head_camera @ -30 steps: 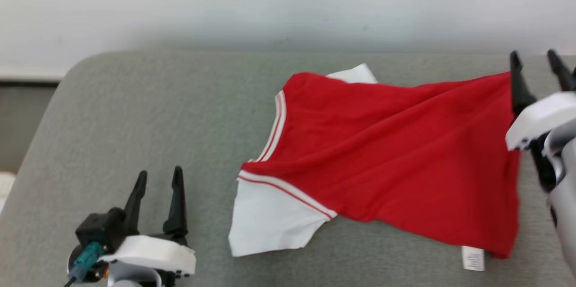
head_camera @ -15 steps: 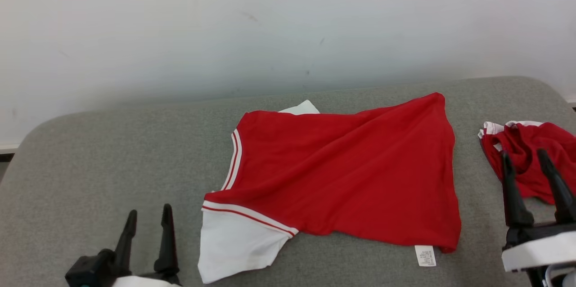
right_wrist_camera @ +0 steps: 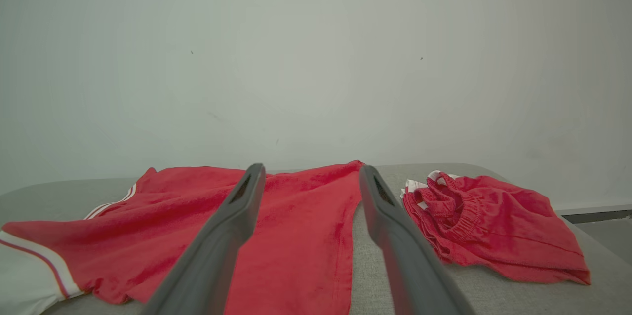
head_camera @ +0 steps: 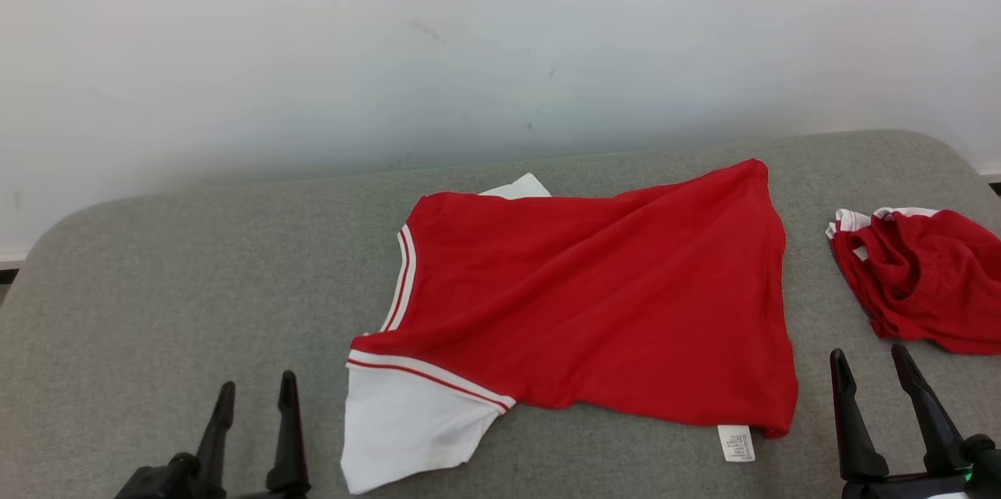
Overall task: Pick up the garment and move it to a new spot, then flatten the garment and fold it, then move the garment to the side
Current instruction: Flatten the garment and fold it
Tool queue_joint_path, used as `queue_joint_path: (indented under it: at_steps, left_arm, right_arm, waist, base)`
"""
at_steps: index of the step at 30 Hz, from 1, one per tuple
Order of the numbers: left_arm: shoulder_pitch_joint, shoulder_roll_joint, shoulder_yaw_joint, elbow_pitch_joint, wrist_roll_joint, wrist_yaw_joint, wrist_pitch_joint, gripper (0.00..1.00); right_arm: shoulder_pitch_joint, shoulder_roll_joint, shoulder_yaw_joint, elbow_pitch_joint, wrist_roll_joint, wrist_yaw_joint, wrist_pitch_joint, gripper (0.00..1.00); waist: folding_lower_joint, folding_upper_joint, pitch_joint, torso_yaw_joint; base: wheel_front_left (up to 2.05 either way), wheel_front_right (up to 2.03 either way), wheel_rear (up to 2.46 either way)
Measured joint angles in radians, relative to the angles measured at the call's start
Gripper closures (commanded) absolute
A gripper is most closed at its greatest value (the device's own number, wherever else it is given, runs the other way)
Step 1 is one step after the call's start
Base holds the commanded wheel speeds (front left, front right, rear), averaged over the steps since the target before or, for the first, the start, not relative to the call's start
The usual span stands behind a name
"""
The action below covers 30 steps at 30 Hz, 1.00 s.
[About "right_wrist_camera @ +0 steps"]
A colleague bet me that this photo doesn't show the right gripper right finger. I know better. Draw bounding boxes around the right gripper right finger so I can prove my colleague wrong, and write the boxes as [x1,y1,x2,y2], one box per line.
[359,165,474,315]

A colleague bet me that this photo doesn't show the red white basketball jersey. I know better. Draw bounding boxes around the red white basketball jersey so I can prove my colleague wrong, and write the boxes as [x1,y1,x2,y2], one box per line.
[0,159,366,315]

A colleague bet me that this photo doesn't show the red white-trimmed shorts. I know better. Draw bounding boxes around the red white-trimmed shorts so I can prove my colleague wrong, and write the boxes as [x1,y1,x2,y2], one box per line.
[400,170,591,286]

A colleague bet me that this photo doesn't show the grey fabric sofa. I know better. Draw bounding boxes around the grey fabric sofa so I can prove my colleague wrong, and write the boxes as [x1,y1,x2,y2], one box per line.
[0,162,632,315]

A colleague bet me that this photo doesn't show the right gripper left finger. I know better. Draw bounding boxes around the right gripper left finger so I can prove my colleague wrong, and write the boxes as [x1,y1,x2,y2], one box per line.
[141,163,266,315]

